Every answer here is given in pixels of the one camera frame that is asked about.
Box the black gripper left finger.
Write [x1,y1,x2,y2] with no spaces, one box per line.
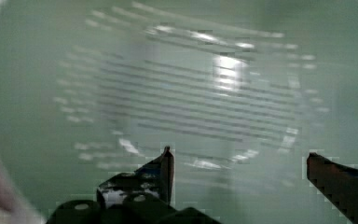
[96,146,174,207]

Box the green plastic strainer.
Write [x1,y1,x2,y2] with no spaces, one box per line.
[0,0,358,224]

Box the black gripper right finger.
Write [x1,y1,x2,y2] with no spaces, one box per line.
[307,152,358,224]

